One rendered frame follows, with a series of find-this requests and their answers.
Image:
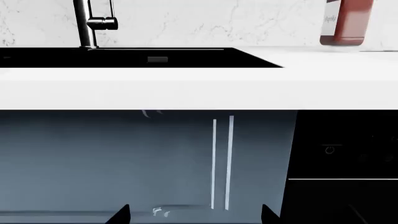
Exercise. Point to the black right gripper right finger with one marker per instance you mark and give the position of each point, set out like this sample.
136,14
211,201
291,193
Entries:
269,215

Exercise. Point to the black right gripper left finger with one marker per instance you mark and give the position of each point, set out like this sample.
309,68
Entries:
122,216

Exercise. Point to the black kitchen sink basin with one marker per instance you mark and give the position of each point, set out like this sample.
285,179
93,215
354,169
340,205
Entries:
133,58

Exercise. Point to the chrome sink faucet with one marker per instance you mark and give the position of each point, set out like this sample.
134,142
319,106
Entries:
90,22

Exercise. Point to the grey-blue cabinet door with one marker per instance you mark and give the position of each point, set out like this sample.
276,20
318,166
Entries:
105,163
258,158

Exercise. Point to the black dishwasher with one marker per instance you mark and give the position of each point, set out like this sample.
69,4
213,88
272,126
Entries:
342,168

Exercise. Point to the white kitchen countertop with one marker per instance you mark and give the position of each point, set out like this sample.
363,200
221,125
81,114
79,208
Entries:
199,86

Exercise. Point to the red bottle with white label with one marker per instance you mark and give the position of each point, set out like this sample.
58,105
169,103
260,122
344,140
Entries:
347,22

